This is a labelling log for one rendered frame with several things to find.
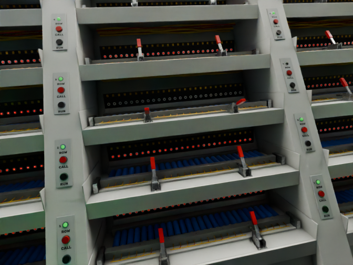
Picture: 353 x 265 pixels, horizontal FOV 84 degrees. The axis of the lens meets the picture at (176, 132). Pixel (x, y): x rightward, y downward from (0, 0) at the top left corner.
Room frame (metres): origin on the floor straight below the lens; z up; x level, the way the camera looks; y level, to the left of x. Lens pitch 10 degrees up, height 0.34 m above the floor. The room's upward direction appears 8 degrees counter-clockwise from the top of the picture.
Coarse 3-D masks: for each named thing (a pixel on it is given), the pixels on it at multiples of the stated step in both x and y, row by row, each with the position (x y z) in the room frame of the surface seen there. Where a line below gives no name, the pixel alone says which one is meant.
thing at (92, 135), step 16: (240, 96) 0.75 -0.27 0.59; (256, 96) 0.72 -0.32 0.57; (272, 96) 0.63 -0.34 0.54; (80, 112) 0.50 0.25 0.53; (96, 112) 0.67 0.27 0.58; (112, 112) 0.68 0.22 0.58; (240, 112) 0.60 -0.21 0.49; (256, 112) 0.59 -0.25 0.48; (272, 112) 0.60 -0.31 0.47; (96, 128) 0.52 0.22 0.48; (112, 128) 0.52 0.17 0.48; (128, 128) 0.53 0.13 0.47; (144, 128) 0.54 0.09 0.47; (160, 128) 0.55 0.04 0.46; (176, 128) 0.56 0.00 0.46; (192, 128) 0.57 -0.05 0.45; (208, 128) 0.58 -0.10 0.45; (224, 128) 0.59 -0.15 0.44; (96, 144) 0.53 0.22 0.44
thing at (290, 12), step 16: (288, 0) 0.78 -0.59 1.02; (304, 0) 0.79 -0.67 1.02; (320, 0) 0.65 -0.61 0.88; (336, 0) 0.82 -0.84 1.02; (352, 0) 0.83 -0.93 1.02; (288, 16) 0.63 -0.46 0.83; (304, 16) 0.64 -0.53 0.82; (320, 16) 0.66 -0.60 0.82; (336, 16) 0.77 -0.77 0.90; (352, 16) 0.79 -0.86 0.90
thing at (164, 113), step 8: (248, 104) 0.63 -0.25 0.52; (256, 104) 0.64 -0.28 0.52; (264, 104) 0.64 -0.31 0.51; (152, 112) 0.58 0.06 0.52; (160, 112) 0.59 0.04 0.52; (168, 112) 0.59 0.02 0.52; (176, 112) 0.60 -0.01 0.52; (184, 112) 0.60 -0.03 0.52; (192, 112) 0.60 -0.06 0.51; (200, 112) 0.61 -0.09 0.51; (208, 112) 0.60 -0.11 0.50; (96, 120) 0.56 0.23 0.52; (104, 120) 0.56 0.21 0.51; (112, 120) 0.57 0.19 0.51; (120, 120) 0.57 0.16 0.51; (128, 120) 0.56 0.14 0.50
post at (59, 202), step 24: (48, 0) 0.50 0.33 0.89; (72, 0) 0.51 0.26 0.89; (48, 24) 0.50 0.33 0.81; (72, 24) 0.51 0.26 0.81; (48, 48) 0.50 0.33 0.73; (72, 48) 0.51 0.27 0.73; (48, 72) 0.50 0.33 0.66; (72, 72) 0.51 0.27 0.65; (48, 96) 0.50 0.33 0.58; (72, 96) 0.51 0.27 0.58; (96, 96) 0.69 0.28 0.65; (48, 120) 0.50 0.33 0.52; (72, 120) 0.51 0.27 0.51; (48, 144) 0.50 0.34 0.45; (72, 144) 0.51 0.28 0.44; (48, 168) 0.50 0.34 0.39; (72, 168) 0.51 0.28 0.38; (48, 192) 0.50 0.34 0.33; (72, 192) 0.51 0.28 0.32; (48, 216) 0.50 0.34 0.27; (48, 240) 0.50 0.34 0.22; (48, 264) 0.50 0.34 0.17
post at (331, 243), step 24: (240, 0) 0.69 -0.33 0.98; (264, 0) 0.60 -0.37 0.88; (240, 24) 0.73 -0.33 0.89; (264, 24) 0.60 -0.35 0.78; (240, 48) 0.77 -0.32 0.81; (288, 48) 0.61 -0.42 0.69; (264, 72) 0.65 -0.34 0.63; (288, 96) 0.60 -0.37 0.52; (288, 120) 0.60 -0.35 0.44; (312, 120) 0.61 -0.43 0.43; (288, 144) 0.62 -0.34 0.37; (312, 168) 0.61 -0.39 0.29; (288, 192) 0.67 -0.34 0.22; (312, 192) 0.60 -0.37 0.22; (312, 216) 0.60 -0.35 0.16; (336, 216) 0.61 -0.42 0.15; (336, 240) 0.61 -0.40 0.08; (336, 264) 0.60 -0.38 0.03
